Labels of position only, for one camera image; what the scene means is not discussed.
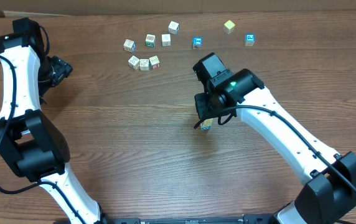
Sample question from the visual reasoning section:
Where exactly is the wooden block yellow K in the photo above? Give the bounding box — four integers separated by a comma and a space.
200, 118, 213, 131

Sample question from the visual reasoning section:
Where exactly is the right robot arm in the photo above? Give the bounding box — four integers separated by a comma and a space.
193, 53, 356, 223

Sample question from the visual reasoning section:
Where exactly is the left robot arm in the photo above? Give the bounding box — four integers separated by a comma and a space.
0, 17, 109, 223

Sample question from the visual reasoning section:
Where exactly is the blue top middle block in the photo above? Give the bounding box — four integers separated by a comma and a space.
192, 37, 203, 49

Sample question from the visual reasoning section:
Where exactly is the wooden block red side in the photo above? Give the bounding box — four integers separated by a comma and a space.
149, 55, 160, 70

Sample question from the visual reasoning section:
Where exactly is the plain top wooden block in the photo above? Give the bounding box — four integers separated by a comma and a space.
161, 34, 171, 47

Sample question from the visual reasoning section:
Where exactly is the wooden block green edge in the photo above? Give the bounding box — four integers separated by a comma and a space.
139, 59, 150, 71

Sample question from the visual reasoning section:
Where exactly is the blue top turtle block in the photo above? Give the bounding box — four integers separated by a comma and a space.
245, 34, 255, 47

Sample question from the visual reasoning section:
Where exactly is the wooden block blue side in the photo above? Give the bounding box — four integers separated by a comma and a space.
123, 39, 136, 52

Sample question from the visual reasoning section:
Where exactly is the yellow top wooden block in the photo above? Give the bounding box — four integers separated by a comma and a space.
223, 20, 235, 34

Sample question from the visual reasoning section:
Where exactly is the wooden block far left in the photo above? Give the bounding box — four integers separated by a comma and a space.
128, 55, 140, 70

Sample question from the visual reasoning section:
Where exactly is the wooden block J side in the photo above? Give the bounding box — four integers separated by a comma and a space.
168, 21, 179, 35

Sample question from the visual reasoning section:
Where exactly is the green sided wooden block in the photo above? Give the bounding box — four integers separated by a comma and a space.
145, 34, 156, 47

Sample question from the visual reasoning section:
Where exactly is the brown cardboard backdrop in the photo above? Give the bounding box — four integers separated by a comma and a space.
0, 0, 356, 17

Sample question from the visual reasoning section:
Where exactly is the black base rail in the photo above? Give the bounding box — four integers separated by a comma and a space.
103, 213, 330, 224

